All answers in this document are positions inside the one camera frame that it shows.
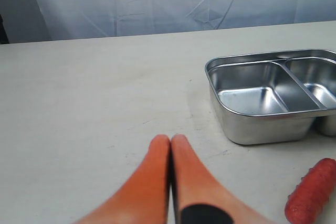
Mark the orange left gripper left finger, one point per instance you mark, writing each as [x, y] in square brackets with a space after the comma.
[144, 197]

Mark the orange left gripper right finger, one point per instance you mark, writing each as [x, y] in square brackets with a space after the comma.
[198, 197]

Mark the red sausage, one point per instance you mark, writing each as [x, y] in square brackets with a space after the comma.
[307, 201]

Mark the stainless steel lunch box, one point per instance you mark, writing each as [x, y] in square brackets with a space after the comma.
[273, 97]

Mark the blue-grey backdrop cloth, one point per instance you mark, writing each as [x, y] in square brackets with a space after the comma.
[42, 20]

